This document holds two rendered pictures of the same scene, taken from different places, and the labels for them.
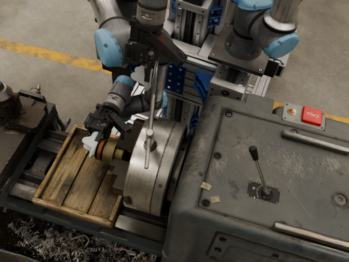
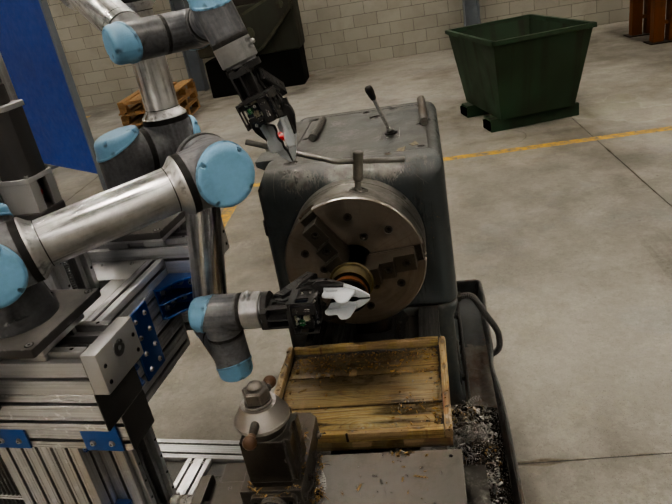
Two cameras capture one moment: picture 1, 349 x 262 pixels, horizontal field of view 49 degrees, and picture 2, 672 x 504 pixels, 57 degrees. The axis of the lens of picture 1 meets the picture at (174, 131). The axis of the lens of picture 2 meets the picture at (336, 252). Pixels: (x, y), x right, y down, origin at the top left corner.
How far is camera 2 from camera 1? 1.58 m
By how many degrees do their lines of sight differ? 70
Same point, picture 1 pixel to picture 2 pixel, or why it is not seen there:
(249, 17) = (142, 146)
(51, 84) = not seen: outside the picture
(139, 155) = (375, 196)
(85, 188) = (395, 386)
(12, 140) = (342, 469)
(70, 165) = (354, 419)
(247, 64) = not seen: hidden behind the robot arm
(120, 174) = (390, 256)
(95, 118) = (297, 298)
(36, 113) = not seen: hidden behind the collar
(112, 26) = (198, 148)
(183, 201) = (426, 155)
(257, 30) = (166, 141)
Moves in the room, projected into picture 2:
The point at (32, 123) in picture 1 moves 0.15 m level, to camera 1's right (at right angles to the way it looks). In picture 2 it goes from (303, 420) to (301, 367)
